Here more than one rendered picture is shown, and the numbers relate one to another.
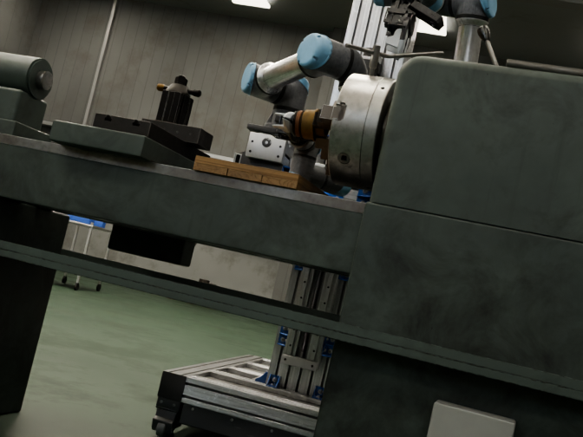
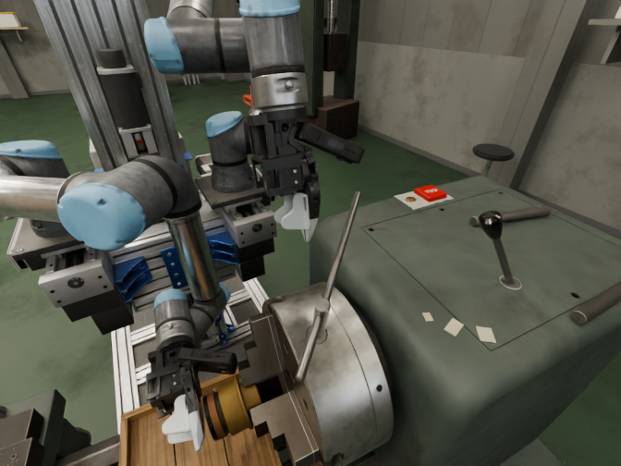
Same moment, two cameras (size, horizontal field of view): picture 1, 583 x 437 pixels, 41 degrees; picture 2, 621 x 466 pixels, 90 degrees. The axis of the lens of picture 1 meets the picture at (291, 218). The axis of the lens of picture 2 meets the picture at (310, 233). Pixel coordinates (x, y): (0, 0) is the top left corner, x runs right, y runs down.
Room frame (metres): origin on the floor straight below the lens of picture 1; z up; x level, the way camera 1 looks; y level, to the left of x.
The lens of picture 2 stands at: (1.92, 0.09, 1.65)
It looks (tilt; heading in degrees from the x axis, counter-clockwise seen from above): 35 degrees down; 318
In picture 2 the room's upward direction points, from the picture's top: straight up
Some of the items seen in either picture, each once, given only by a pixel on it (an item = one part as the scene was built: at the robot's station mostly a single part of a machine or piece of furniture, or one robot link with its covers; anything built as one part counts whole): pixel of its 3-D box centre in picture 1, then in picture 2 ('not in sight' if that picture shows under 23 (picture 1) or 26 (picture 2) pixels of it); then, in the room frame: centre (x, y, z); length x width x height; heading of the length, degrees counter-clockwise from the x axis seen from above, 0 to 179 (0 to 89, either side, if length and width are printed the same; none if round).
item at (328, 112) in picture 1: (330, 117); (293, 434); (2.11, -0.04, 1.09); 0.12 x 0.11 x 0.05; 162
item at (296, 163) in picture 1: (304, 174); (187, 335); (2.50, -0.01, 0.97); 0.11 x 0.08 x 0.11; 120
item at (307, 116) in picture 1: (311, 124); (235, 405); (2.21, 0.00, 1.08); 0.09 x 0.09 x 0.09; 73
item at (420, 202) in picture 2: not in sight; (421, 206); (2.25, -0.61, 1.23); 0.13 x 0.08 x 0.06; 72
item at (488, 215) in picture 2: (483, 34); (490, 225); (2.03, -0.39, 1.38); 0.04 x 0.03 x 0.05; 72
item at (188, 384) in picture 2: not in sight; (189, 391); (2.28, 0.05, 1.10); 0.09 x 0.02 x 0.05; 162
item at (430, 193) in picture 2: not in sight; (430, 194); (2.25, -0.64, 1.26); 0.06 x 0.06 x 0.02; 72
